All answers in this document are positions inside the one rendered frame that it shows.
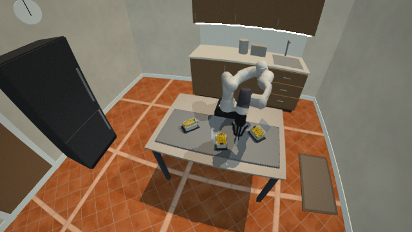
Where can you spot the yellow pipette tip rack insert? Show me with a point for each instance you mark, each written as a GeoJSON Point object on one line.
{"type": "Point", "coordinates": [257, 131]}
{"type": "Point", "coordinates": [221, 139]}

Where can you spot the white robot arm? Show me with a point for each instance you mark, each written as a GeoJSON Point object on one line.
{"type": "Point", "coordinates": [246, 99]}

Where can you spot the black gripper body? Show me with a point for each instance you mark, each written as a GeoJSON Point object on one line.
{"type": "Point", "coordinates": [240, 119]}

